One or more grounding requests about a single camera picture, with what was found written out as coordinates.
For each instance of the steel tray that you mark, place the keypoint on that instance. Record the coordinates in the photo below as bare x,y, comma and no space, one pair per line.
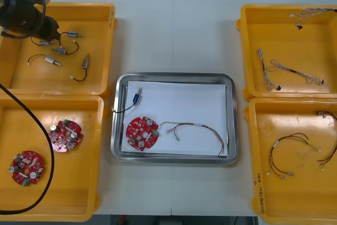
233,130

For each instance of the yellow-orange plastic bin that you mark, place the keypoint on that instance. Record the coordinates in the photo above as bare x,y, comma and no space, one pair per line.
26,77
79,183
289,196
289,38

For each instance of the round red circuit board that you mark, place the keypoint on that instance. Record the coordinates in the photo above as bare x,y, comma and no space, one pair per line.
18,176
63,127
134,130

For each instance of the silver-grey and black left arm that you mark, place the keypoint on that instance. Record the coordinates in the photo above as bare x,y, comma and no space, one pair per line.
15,14

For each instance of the white sheet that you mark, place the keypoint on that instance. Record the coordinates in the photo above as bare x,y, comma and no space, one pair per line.
184,103

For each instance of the blue label metal solenoid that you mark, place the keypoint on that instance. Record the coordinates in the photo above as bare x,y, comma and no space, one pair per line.
60,50
71,34
137,98

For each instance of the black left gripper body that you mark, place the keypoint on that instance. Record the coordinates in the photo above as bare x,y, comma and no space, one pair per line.
49,28

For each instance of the multicolour harness with metal terminal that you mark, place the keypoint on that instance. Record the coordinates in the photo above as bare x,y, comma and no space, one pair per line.
320,113

